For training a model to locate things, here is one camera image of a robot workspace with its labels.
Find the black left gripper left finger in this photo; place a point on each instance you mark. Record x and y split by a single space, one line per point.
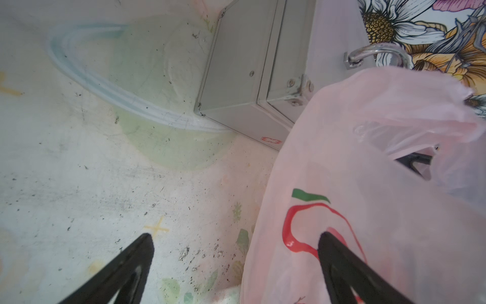
123 279

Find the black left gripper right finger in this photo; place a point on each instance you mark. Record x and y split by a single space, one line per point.
348 278

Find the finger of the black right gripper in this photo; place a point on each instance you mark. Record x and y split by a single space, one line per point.
410 160

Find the pink plastic bag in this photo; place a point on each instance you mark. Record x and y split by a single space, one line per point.
337 173

